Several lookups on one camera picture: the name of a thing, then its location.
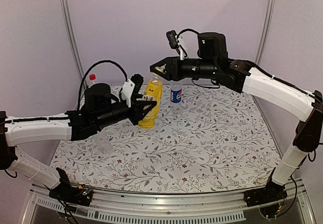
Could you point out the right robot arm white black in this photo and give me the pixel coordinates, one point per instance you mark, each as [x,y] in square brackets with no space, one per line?
[243,76]

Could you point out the floral patterned table mat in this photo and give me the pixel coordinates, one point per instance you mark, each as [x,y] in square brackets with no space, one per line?
[219,142]

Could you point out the pale yellow bottle cap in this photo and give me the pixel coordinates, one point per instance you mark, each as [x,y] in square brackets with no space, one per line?
[160,69]

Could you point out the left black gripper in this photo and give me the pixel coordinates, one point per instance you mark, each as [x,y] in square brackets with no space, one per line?
[138,106]

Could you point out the Pepsi bottle blue label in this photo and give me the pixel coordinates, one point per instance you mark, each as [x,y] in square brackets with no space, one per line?
[176,91]

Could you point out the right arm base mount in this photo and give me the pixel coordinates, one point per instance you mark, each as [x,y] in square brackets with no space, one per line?
[272,195]

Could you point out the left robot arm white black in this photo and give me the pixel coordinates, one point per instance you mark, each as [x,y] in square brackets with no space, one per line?
[100,109]

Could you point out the aluminium corner post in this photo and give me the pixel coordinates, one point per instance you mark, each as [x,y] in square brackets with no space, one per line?
[71,38]
[265,30]

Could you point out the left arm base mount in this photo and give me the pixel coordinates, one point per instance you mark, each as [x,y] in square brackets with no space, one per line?
[65,192]

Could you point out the red-capped clear bottle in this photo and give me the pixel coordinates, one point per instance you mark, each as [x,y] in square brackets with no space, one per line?
[91,81]

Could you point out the right aluminium corner post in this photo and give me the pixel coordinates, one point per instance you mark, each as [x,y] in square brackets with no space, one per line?
[265,30]

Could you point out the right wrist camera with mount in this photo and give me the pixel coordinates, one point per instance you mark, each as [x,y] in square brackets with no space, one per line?
[176,43]

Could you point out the clear empty plastic bottle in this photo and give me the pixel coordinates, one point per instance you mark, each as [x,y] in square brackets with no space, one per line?
[102,142]

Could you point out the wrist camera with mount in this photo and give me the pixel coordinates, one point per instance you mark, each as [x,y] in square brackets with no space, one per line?
[130,88]
[176,43]

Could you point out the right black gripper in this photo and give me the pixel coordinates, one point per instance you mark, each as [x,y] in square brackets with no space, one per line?
[165,60]

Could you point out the aluminium front rail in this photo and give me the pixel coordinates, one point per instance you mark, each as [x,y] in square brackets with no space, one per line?
[112,206]

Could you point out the left aluminium corner post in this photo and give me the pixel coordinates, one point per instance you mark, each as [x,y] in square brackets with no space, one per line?
[71,38]

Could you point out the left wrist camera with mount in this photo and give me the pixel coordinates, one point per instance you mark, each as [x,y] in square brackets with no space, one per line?
[130,88]

